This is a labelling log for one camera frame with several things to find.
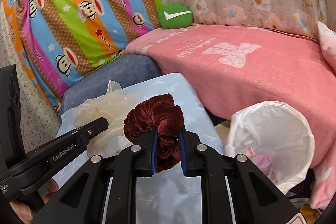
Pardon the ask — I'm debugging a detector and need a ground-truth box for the dark red velvet scrunchie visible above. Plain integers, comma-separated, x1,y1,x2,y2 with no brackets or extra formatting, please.
123,94,184,173

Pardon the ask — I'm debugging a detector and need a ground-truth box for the purple bag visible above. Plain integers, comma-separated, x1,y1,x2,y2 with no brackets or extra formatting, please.
248,153,273,176

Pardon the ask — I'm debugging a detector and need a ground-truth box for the white lined trash bin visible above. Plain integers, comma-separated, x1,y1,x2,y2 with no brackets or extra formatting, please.
224,101,315,194

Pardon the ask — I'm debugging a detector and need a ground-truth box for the left human hand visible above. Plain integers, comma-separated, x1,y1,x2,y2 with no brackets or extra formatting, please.
9,178,59,223

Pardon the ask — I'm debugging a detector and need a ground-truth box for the blue grey pillow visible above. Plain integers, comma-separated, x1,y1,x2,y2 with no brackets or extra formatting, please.
58,54,162,116

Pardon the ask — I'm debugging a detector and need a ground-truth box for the light blue palm cloth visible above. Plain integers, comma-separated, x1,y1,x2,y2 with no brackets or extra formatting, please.
49,72,227,224

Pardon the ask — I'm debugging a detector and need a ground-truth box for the colourful monkey striped pillow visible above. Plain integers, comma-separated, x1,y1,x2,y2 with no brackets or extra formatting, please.
1,0,161,110

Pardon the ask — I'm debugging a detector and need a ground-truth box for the pink fleece blanket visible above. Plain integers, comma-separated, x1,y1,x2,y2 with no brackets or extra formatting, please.
126,25,335,209

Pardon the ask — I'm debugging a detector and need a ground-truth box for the green check mark cushion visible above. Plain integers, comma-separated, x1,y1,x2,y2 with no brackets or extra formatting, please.
158,3,194,29

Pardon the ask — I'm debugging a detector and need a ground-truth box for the pink patterned pillow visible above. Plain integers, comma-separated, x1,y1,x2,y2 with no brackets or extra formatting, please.
318,22,336,72

